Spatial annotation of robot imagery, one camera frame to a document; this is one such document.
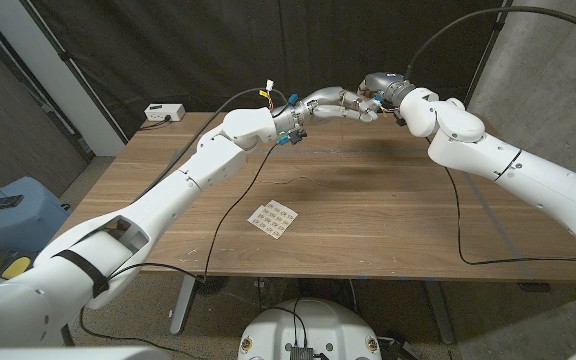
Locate grey table leg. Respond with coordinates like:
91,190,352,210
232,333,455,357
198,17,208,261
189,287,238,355
423,279,455,345
169,274,197,335

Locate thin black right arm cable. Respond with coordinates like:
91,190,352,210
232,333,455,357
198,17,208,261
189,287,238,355
425,134,576,266

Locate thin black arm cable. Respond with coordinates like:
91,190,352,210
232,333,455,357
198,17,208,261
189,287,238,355
78,139,282,360
425,134,576,266

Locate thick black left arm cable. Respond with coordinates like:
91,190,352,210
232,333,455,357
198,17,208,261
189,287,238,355
135,87,289,204

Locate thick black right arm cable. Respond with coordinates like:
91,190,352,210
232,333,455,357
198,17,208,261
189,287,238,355
405,5,576,80

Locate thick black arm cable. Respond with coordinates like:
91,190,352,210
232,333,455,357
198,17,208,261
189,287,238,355
405,5,576,80
135,87,289,204

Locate black backdrop curtain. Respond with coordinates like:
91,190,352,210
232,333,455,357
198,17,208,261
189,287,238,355
20,0,512,141

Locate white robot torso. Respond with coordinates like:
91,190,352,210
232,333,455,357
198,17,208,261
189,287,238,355
237,298,383,360

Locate black torso cable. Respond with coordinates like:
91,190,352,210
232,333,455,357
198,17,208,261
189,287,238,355
257,298,310,349

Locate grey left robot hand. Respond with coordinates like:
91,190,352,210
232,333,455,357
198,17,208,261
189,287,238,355
272,85,377,136

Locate black backdrop pole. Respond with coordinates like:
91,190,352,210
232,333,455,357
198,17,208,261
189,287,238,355
19,0,130,144
464,0,514,104

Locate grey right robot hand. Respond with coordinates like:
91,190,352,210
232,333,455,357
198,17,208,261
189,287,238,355
351,72,417,115

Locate black round object under table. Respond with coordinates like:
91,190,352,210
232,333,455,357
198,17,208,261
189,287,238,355
195,275,230,296

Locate black power box cable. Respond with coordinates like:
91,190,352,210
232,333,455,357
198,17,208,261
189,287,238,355
137,116,172,132

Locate brown twine strand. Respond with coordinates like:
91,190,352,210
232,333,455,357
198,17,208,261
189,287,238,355
255,104,349,194

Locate white sticker sheet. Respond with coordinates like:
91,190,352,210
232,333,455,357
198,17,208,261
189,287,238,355
246,199,300,240

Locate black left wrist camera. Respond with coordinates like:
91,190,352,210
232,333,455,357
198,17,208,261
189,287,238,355
276,128,309,147

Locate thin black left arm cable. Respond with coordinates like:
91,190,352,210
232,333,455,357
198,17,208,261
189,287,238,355
78,139,282,360

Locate white power box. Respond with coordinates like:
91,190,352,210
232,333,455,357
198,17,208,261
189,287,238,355
144,103,187,123

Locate blue plastic bin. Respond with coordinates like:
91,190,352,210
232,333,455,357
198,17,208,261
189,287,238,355
0,176,72,254

